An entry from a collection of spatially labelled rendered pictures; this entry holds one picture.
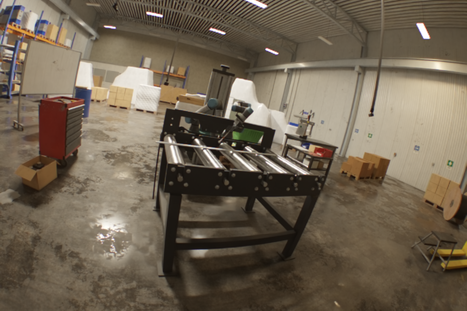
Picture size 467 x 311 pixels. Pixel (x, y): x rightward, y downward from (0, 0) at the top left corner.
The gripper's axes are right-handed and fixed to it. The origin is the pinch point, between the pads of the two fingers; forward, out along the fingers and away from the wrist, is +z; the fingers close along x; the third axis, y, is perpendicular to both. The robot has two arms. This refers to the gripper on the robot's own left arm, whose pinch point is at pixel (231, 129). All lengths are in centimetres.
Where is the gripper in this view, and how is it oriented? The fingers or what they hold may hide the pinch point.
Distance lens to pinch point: 214.0
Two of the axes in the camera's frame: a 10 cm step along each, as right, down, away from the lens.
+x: -2.0, -4.3, 8.8
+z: -6.9, 7.0, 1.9
